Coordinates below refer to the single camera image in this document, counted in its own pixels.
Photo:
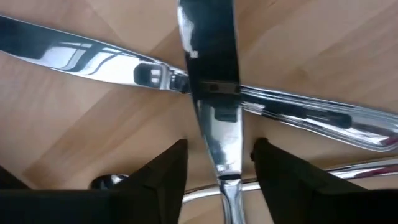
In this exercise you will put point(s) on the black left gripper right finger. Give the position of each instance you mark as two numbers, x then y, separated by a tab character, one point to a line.
311	202

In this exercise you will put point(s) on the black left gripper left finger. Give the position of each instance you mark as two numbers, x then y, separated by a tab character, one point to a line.
124	205

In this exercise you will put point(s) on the silver spoon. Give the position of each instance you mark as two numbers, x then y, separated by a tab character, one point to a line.
367	169

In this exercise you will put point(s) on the silver table knife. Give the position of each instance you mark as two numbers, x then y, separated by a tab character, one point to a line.
214	46
93	59

